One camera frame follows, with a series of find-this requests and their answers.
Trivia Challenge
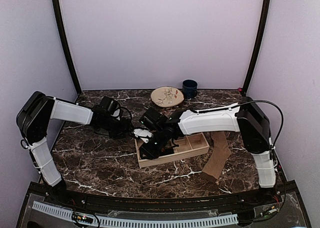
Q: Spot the white slotted cable duct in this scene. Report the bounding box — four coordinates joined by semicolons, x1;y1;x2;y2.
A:
32;201;239;227

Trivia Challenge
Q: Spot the black corner post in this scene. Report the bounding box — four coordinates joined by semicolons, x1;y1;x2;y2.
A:
51;0;82;96
240;0;271;96

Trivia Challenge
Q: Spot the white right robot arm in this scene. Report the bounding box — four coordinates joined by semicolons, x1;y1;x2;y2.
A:
133;99;277;205

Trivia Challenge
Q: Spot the left black corner post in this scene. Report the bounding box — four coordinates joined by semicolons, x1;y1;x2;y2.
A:
51;0;82;96

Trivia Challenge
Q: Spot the dark blue mug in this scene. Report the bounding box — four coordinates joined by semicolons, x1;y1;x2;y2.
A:
182;80;198;99

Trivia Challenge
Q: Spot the patterned ceramic plate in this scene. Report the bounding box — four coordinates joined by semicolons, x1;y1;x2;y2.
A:
150;86;184;108

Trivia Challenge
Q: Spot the wooden compartment tray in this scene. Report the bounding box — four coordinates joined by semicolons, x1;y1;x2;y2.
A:
134;133;210;168

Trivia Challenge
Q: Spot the right black corner post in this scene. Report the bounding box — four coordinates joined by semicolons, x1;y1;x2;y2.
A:
240;0;271;96

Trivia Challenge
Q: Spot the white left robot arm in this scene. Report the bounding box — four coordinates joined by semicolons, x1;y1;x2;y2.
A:
16;91;133;206

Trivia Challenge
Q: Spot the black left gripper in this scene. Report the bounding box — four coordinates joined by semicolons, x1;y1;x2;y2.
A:
99;115;134;140

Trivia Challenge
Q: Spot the tan plain sock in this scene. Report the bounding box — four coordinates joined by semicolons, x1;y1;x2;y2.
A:
200;131;232;182

